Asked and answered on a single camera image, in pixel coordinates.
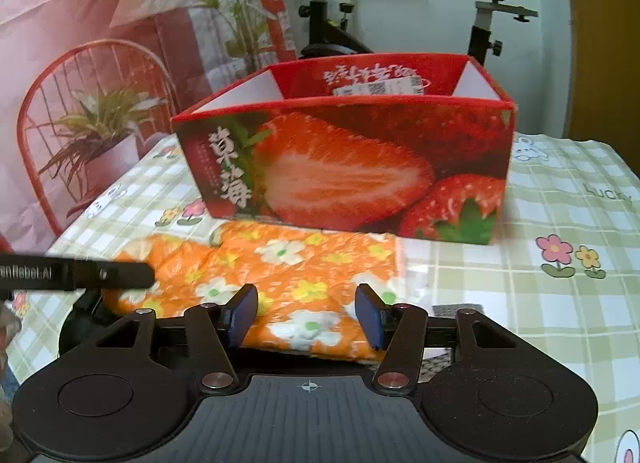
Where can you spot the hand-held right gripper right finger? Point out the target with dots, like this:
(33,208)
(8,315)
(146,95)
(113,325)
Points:
(369,315)

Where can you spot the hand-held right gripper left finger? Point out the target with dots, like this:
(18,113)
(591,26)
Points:
(243,314)

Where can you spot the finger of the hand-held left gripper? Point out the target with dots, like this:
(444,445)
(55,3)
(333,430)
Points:
(115,274)

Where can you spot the orange floral cloth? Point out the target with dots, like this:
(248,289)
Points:
(310,283)

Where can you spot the red strawberry print cardboard box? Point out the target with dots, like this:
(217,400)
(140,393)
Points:
(350,168)

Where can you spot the checked cartoon print tablecloth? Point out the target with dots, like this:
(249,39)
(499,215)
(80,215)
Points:
(540,253)

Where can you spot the printed curtain with plants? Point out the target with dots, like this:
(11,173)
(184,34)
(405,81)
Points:
(100,93)

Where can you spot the black exercise bike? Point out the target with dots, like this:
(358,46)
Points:
(325,33)

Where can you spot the wooden door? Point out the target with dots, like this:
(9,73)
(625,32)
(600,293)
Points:
(607,43)

